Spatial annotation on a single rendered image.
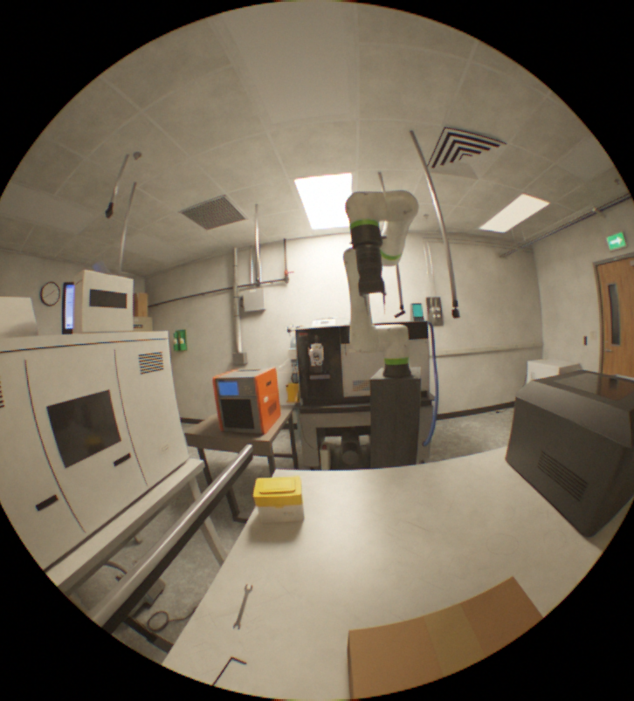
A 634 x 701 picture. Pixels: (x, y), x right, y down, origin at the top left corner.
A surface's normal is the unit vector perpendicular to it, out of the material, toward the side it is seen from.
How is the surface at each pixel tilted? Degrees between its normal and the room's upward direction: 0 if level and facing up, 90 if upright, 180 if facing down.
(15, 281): 90
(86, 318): 90
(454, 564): 0
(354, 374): 90
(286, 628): 0
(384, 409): 90
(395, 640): 0
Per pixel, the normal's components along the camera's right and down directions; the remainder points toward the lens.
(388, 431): -0.43, 0.10
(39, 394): 0.99, -0.07
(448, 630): -0.07, -0.99
